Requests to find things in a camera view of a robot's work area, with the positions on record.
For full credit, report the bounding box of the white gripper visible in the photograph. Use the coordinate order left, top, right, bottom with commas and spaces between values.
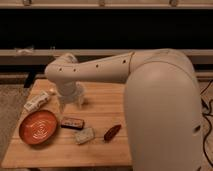
56, 82, 85, 113

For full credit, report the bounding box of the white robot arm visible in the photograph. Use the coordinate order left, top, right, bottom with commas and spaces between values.
45, 49, 203, 171

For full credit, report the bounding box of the orange ceramic bowl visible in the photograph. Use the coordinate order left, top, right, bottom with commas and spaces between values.
19, 110, 58, 145

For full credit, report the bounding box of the dark chocolate bar wrapper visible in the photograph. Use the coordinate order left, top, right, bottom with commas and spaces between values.
61, 117, 84, 130

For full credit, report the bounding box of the white crumpled packet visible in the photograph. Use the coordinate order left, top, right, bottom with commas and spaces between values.
75, 127, 95, 144

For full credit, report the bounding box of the white tube package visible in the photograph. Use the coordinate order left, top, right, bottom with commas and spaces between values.
24, 91, 50, 113

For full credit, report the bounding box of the wooden table board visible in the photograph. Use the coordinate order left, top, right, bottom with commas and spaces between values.
2, 83, 131, 168

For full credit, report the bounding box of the grey wall rail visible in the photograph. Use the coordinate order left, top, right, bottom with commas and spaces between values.
0, 49, 213, 65

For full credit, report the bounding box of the black cable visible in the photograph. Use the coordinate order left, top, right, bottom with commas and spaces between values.
199, 78, 213, 169

